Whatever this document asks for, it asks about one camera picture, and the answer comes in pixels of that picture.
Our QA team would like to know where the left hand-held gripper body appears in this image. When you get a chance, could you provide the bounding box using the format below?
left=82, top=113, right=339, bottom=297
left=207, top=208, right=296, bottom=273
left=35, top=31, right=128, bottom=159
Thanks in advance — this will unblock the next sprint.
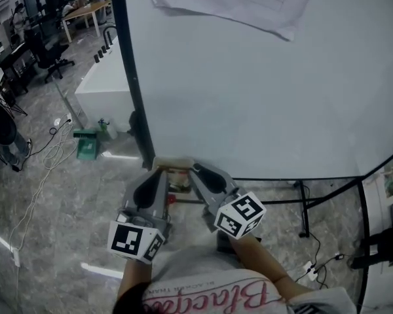
left=107, top=207, right=172, bottom=263

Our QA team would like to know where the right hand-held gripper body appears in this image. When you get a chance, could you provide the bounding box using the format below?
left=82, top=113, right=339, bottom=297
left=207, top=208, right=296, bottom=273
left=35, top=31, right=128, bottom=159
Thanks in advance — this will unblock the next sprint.
left=202, top=186, right=268, bottom=255

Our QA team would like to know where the beige box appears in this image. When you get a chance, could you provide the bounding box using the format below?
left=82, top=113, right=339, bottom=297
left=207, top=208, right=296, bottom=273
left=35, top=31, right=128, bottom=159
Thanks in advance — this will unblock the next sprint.
left=151, top=156, right=198, bottom=206

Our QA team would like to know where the person's right forearm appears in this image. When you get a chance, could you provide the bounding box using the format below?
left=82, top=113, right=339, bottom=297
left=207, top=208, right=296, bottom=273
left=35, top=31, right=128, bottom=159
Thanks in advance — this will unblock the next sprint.
left=231, top=236, right=312, bottom=304

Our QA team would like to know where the person's left forearm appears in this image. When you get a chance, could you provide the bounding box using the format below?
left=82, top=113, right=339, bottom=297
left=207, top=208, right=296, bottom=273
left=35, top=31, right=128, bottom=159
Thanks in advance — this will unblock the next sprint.
left=115, top=258, right=155, bottom=314

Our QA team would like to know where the white whiteboard on black stand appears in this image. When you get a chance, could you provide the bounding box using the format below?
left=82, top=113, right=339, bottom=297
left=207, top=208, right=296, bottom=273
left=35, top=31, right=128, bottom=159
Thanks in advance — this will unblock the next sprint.
left=109, top=0, right=393, bottom=239

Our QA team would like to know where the green box on floor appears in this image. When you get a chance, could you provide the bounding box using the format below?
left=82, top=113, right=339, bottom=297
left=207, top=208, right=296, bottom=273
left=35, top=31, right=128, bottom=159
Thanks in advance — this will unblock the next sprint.
left=75, top=137, right=100, bottom=162

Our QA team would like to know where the white shirt with pink print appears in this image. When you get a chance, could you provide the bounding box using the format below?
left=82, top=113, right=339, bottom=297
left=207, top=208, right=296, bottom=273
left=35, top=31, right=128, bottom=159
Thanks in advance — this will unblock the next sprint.
left=140, top=245, right=360, bottom=314

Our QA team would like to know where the white power strip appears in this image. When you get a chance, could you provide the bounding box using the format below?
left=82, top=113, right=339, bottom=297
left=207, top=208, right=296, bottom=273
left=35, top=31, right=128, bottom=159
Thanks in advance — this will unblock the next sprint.
left=10, top=247, right=22, bottom=268
left=302, top=260, right=320, bottom=282

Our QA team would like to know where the white counter block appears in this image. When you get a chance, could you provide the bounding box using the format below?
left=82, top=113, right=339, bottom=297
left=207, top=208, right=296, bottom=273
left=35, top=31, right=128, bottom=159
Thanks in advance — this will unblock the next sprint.
left=74, top=33, right=136, bottom=134

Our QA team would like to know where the black curved faucet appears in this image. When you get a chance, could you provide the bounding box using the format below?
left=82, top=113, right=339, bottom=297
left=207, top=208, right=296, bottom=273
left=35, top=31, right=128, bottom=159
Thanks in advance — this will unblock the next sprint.
left=102, top=25, right=119, bottom=48

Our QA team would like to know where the black office chair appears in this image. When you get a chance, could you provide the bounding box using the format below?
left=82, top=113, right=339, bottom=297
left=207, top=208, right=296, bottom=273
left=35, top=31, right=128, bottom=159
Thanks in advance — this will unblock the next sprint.
left=25, top=27, right=76, bottom=84

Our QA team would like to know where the wooden table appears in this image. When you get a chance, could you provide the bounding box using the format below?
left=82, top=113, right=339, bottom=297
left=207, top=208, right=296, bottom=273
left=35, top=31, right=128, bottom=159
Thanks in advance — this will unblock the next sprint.
left=61, top=0, right=113, bottom=44

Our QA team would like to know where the white cable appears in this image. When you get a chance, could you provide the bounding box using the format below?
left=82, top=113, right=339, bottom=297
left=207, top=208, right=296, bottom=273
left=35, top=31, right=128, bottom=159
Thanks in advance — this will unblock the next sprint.
left=9, top=112, right=79, bottom=252

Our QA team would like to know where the black cable with adapter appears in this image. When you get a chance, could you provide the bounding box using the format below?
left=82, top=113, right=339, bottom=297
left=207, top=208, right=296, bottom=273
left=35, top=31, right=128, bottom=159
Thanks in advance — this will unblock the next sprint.
left=313, top=253, right=348, bottom=290

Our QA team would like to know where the green broom with metal handle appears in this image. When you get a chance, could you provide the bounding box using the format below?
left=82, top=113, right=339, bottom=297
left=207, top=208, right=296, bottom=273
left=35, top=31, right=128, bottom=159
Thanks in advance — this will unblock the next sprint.
left=52, top=81, right=100, bottom=141

